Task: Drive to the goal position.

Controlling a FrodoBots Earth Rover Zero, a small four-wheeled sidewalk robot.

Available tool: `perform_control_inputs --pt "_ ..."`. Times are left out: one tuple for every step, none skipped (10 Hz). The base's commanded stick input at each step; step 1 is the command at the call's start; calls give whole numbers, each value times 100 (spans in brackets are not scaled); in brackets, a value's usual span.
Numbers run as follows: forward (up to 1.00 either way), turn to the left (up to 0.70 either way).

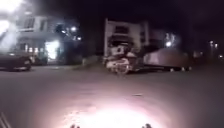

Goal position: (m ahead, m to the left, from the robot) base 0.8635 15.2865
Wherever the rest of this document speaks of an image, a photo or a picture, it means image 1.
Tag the vehicle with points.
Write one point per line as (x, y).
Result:
(120, 60)

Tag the grey asphalt road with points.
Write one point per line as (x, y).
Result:
(100, 88)

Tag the pale building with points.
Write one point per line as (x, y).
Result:
(128, 31)

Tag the covered trailer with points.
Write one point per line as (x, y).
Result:
(166, 58)

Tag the robot's own part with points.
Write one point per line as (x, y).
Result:
(146, 126)
(74, 126)

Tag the dark red car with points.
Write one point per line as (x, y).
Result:
(15, 60)

